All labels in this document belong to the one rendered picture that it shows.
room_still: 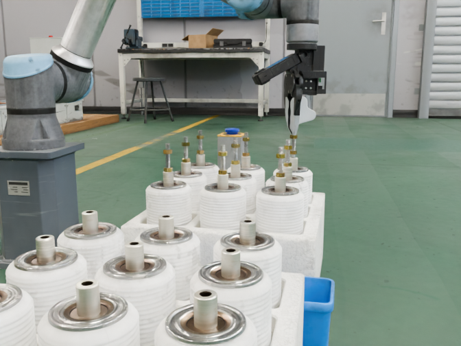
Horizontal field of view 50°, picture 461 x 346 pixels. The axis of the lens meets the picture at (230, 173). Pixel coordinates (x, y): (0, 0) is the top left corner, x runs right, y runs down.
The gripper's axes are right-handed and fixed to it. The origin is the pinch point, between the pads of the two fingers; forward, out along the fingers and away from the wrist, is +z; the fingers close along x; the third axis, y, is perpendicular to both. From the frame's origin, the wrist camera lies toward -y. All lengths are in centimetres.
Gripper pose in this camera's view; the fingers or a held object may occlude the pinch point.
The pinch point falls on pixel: (290, 129)
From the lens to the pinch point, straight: 120.7
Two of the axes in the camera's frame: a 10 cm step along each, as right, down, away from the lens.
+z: -0.1, 9.8, 1.9
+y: 9.8, -0.3, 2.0
